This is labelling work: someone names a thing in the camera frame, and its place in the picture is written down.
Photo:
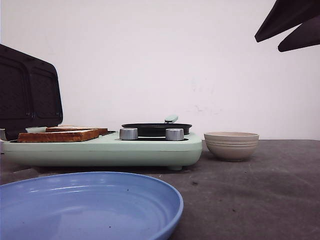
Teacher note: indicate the left silver control knob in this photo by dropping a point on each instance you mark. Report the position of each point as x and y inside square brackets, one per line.
[128, 134]

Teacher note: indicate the white bread slice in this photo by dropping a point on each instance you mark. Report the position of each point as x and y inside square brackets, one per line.
[62, 128]
[62, 136]

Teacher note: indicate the mint green breakfast maker base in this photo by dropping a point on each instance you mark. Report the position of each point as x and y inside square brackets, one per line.
[107, 151]

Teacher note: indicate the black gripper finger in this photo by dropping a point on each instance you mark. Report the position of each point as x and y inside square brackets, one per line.
[286, 14]
[306, 35]

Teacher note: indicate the black frying pan green handle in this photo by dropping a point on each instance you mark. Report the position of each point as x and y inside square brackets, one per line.
[159, 129]

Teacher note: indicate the silver control knob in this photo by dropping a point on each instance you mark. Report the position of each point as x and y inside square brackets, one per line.
[128, 134]
[174, 134]

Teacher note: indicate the right silver control knob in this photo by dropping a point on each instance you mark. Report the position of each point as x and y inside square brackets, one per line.
[174, 134]

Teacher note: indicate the breakfast maker hinged lid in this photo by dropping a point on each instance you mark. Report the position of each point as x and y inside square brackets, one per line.
[29, 93]

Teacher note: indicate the blue plastic plate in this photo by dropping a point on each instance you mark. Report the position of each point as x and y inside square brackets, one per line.
[89, 206]

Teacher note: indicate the beige ribbed bowl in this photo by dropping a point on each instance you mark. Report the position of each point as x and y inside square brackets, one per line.
[231, 146]

